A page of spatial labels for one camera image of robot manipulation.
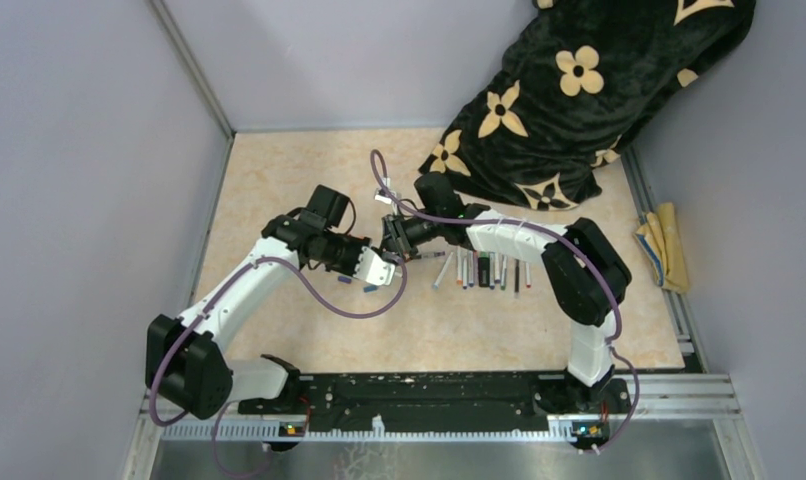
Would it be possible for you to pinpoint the yellow blue folded cloth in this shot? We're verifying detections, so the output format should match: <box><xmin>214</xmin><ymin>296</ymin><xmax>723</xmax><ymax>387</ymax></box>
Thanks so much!
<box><xmin>634</xmin><ymin>202</ymin><xmax>691</xmax><ymax>294</ymax></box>

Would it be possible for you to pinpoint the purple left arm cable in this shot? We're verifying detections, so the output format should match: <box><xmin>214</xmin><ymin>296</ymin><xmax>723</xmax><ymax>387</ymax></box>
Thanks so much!
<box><xmin>145</xmin><ymin>254</ymin><xmax>410</xmax><ymax>480</ymax></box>

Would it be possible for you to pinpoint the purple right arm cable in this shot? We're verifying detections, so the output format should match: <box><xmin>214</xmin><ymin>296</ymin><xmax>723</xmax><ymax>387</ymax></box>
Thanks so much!
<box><xmin>369</xmin><ymin>149</ymin><xmax>641</xmax><ymax>456</ymax></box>

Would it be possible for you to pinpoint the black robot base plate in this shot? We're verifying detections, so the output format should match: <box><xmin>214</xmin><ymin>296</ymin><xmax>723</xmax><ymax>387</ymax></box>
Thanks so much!
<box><xmin>238</xmin><ymin>371</ymin><xmax>630</xmax><ymax>433</ymax></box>

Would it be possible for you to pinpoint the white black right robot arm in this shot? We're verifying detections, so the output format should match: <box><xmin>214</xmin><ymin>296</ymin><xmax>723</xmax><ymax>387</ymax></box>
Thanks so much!
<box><xmin>379</xmin><ymin>173</ymin><xmax>632</xmax><ymax>412</ymax></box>

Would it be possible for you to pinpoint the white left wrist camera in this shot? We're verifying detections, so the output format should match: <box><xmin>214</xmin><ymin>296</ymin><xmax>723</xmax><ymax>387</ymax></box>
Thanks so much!
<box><xmin>352</xmin><ymin>247</ymin><xmax>397</xmax><ymax>286</ymax></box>

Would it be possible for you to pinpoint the aluminium rail frame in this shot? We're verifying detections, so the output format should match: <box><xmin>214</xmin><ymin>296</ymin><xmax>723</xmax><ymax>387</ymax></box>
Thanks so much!
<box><xmin>123</xmin><ymin>371</ymin><xmax>761</xmax><ymax>479</ymax></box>

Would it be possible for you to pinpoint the orange cap marker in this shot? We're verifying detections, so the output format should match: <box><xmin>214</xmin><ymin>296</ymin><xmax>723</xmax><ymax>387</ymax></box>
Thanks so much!
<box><xmin>456</xmin><ymin>246</ymin><xmax>465</xmax><ymax>286</ymax></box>

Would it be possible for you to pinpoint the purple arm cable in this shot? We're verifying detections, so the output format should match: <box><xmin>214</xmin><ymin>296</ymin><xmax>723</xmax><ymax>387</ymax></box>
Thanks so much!
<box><xmin>369</xmin><ymin>149</ymin><xmax>641</xmax><ymax>456</ymax></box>
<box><xmin>145</xmin><ymin>254</ymin><xmax>410</xmax><ymax>480</ymax></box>

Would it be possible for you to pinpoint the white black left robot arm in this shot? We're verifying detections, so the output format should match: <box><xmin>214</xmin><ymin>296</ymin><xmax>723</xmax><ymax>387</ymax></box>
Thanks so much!
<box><xmin>145</xmin><ymin>185</ymin><xmax>396</xmax><ymax>419</ymax></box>

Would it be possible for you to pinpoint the black cream flower blanket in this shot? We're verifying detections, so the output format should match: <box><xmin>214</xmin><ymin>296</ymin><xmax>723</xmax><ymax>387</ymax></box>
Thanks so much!
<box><xmin>420</xmin><ymin>1</ymin><xmax>756</xmax><ymax>211</ymax></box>

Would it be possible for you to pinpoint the thin black pen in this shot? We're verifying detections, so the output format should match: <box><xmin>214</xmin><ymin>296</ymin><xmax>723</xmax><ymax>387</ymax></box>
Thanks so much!
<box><xmin>512</xmin><ymin>259</ymin><xmax>520</xmax><ymax>298</ymax></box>

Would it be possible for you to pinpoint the purple white pen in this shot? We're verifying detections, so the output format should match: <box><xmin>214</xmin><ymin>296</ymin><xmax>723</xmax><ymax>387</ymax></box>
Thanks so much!
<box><xmin>489</xmin><ymin>252</ymin><xmax>499</xmax><ymax>290</ymax></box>

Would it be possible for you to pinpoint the teal cap white marker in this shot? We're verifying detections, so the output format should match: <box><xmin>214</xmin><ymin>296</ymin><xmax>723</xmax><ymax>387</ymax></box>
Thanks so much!
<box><xmin>432</xmin><ymin>252</ymin><xmax>455</xmax><ymax>290</ymax></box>

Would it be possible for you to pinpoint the green black marker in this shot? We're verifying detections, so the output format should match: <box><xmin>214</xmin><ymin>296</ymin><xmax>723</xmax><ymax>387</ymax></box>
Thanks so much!
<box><xmin>477</xmin><ymin>252</ymin><xmax>492</xmax><ymax>288</ymax></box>

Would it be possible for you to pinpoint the dark purple gel pen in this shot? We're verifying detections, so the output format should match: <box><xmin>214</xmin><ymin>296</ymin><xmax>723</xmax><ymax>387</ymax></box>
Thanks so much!
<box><xmin>405</xmin><ymin>250</ymin><xmax>447</xmax><ymax>263</ymax></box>

